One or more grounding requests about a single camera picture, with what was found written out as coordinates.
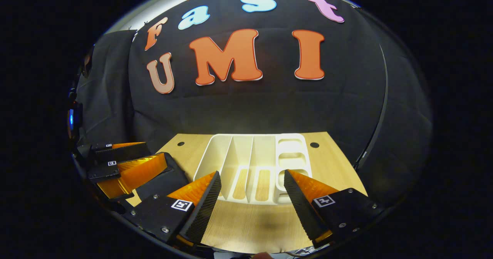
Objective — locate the white bookshelf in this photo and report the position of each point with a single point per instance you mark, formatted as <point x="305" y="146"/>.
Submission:
<point x="240" y="151"/>

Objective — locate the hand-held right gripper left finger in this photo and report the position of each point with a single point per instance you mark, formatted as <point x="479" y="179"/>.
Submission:
<point x="204" y="209"/>

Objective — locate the black schoolbag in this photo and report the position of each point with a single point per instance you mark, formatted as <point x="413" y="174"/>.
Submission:
<point x="169" y="180"/>

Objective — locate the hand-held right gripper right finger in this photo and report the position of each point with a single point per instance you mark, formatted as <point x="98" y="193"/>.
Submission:
<point x="302" y="212"/>

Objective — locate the black stand pole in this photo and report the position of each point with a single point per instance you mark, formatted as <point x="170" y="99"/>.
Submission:
<point x="381" y="105"/>

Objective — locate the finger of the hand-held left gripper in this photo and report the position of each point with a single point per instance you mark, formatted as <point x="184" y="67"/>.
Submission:
<point x="115" y="153"/>
<point x="134" y="172"/>

